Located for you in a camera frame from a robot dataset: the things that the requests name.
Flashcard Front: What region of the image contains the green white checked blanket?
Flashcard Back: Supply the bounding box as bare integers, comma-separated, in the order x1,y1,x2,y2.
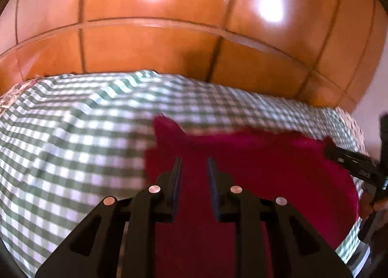
0,69,369,278

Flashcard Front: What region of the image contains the dark red fleece garment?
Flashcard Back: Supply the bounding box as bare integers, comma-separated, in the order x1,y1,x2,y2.
145,114,361,278

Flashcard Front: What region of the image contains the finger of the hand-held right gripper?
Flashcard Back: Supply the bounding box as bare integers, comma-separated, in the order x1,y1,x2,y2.
323,144,386,190

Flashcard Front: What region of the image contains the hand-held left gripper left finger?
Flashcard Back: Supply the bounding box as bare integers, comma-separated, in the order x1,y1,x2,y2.
35,157,183,278

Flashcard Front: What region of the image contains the grey bed frame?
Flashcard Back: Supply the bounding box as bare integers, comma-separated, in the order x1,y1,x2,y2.
344,234,373,268

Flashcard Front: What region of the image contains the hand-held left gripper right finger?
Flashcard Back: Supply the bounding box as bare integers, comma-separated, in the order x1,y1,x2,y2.
208,158,354,278

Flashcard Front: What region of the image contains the person's right hand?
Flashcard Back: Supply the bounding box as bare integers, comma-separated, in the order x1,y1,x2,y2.
360,191,388,221

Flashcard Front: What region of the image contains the floral bed sheet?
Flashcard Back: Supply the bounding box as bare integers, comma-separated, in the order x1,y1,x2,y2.
0,76,41,115

